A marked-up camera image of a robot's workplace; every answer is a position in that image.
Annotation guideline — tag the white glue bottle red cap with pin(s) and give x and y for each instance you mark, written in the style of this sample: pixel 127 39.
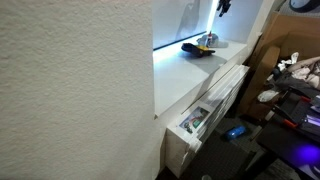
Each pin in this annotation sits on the white glue bottle red cap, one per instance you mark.
pixel 210 39

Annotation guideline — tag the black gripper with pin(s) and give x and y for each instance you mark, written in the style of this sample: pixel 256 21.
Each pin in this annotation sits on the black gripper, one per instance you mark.
pixel 226 3

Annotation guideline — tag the black work desk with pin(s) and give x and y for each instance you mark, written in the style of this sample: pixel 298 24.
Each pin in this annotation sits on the black work desk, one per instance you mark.
pixel 286 143

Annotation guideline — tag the tall brown cardboard sheet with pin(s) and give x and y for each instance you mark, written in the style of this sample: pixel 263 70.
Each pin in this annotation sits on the tall brown cardboard sheet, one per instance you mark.
pixel 263 66

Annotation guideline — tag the colourful sticker on radiator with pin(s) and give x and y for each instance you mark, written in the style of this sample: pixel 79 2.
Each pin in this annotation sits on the colourful sticker on radiator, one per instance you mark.
pixel 195 120

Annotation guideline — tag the gray cap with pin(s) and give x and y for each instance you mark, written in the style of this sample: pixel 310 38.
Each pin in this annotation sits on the gray cap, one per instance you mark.
pixel 218 41

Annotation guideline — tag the blue tennis ball can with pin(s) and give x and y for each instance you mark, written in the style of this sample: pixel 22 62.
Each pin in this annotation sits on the blue tennis ball can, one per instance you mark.
pixel 235 132

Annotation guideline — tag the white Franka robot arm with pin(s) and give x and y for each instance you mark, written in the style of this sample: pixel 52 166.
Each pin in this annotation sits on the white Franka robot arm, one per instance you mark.
pixel 305 4

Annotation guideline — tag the open white drawer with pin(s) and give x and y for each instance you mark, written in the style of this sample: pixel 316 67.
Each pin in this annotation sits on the open white drawer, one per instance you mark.
pixel 206 113

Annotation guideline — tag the navy cap with yellow logo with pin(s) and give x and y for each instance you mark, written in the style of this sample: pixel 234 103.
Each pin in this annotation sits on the navy cap with yellow logo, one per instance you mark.
pixel 196 50

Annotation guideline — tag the pile of clothes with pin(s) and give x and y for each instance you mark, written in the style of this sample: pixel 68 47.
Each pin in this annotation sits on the pile of clothes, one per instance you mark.
pixel 303 73

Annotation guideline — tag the white crumpled cloth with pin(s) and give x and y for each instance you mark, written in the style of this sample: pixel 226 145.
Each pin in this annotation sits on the white crumpled cloth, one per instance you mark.
pixel 267 95

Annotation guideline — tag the dark window frame rail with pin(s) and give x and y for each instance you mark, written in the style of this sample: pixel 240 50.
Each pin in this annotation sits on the dark window frame rail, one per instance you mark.
pixel 180 40

